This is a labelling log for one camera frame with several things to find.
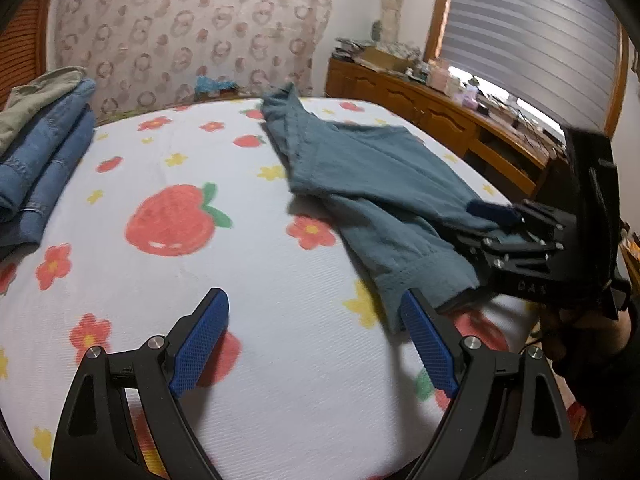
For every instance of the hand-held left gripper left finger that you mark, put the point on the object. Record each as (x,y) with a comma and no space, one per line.
(200,345)

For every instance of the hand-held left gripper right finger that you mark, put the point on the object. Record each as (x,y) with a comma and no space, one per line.
(430,345)

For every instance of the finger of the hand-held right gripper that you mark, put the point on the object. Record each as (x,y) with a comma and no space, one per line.
(492,211)
(510,255)

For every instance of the teal pants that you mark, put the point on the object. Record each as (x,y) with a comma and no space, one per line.
(375,170)

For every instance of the person's right forearm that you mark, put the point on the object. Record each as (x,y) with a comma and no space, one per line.
(605,390)

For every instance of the person's right hand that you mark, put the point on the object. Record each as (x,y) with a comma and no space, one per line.
(575,330)

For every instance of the fruit print bed sheet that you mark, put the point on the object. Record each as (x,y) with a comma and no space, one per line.
(275,260)

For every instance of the wooden sideboard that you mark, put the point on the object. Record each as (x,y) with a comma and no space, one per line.
(425,105)

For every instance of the pink container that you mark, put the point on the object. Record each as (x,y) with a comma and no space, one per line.
(441,80)

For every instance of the open cardboard box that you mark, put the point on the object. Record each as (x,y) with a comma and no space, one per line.
(385,60)

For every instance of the striped window blind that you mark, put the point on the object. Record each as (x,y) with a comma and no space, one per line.
(525,25)

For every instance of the pile of printed cloth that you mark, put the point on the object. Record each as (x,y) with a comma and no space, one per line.
(350,47)

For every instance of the cream hanging curtain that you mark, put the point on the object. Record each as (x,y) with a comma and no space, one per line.
(392,5)

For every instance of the folded blue jeans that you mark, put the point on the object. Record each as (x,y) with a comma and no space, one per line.
(45,160)

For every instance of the folded olive green garment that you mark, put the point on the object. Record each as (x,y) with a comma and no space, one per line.
(30,105)

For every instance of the patterned lace curtain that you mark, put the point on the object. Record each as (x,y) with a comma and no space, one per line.
(175,35)

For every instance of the slatted wooden wardrobe door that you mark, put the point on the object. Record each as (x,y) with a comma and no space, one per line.
(25,35)

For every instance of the wooden window frame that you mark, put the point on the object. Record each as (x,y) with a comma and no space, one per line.
(440,10)

